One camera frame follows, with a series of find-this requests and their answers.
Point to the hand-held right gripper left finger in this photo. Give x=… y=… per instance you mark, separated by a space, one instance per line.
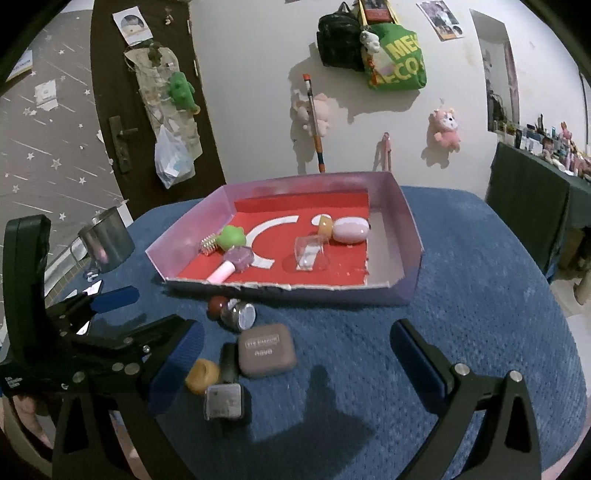
x=178 y=364

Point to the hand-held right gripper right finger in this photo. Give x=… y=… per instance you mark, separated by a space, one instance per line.
x=418 y=364

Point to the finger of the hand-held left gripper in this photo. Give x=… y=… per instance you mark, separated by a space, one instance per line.
x=138 y=330
x=115 y=295

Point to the pink cardboard box red liner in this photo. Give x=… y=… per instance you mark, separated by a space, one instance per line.
x=341 y=263

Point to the green capped toy figure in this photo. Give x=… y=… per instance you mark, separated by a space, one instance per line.
x=231 y=237

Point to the pale pink egg-shaped case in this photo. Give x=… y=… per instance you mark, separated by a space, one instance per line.
x=351 y=229

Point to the clear plastic box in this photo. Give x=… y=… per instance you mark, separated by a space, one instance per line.
x=307 y=254

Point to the person's left hand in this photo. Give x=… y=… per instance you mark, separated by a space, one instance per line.
x=27 y=415

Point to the metal cup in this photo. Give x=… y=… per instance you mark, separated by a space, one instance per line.
x=108 y=240

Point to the dark red ball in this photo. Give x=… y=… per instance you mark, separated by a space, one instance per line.
x=215 y=308

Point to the silver cylinder tin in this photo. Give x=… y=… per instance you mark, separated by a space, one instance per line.
x=238 y=316

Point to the brown square compact case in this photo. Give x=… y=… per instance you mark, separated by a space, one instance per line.
x=268 y=353

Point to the clear plastic bag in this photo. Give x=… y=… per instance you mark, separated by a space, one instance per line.
x=171 y=161

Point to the fabric door organizer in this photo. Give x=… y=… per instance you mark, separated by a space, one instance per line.
x=152 y=101

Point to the table with dark green cloth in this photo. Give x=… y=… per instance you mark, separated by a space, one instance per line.
x=526 y=198

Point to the green plush toy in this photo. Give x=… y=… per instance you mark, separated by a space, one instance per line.
x=180 y=90

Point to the dark brown door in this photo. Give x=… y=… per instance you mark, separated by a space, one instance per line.
x=106 y=78

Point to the pink pig plush toy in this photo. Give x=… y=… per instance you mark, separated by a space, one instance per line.
x=445 y=127

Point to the cluster of bottles and figurines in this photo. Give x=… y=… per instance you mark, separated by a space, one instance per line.
x=554 y=143

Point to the mop stick with orange grip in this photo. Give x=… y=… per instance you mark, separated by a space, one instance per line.
x=315 y=124

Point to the photo sheet on door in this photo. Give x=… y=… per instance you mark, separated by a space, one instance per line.
x=131 y=25

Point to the pale pink plush toy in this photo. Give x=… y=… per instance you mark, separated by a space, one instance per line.
x=323 y=110

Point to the green shopping bag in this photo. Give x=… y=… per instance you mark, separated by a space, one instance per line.
x=397 y=64

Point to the black backpack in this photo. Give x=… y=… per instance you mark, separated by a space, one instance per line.
x=337 y=41

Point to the pink wall hanger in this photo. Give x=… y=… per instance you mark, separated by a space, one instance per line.
x=387 y=152

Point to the wall photo poster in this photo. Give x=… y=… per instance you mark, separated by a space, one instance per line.
x=441 y=18

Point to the red wall picture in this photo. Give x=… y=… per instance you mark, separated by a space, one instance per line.
x=376 y=11

